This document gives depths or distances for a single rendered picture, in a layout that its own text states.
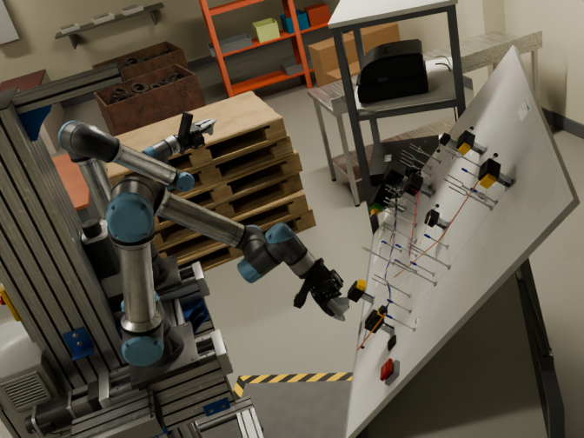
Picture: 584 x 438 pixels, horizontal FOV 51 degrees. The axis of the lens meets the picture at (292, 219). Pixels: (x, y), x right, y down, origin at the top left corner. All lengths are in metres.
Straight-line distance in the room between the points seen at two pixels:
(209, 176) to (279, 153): 0.54
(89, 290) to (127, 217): 0.54
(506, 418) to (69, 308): 1.43
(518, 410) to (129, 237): 1.31
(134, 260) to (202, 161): 2.70
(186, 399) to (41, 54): 8.94
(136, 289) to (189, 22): 9.07
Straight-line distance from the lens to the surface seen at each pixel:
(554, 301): 3.79
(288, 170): 4.57
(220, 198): 4.47
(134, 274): 1.71
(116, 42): 10.59
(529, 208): 1.62
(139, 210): 1.60
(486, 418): 2.11
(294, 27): 7.83
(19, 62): 10.73
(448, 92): 2.71
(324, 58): 7.13
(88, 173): 2.41
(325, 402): 3.35
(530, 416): 2.12
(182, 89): 7.01
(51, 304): 2.13
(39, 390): 2.27
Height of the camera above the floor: 2.39
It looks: 29 degrees down
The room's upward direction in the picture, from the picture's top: 15 degrees counter-clockwise
